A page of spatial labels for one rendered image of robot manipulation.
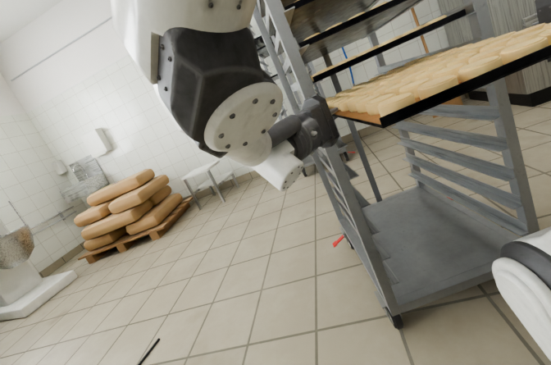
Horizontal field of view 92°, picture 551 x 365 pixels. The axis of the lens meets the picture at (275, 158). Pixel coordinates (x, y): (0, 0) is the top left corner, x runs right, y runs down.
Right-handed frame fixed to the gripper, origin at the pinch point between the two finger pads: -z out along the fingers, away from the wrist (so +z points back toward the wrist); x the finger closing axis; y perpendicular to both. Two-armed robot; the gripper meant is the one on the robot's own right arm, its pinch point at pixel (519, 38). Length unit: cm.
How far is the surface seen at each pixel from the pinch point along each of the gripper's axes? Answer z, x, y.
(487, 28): -5.4, 3.7, -8.4
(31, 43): -450, 202, -7
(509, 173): -7.8, -35.7, -7.9
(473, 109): -12.9, -16.9, -13.0
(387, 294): -38, -57, 24
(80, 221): -373, -28, 58
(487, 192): -15, -45, -14
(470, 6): -7.4, 10.1, -7.7
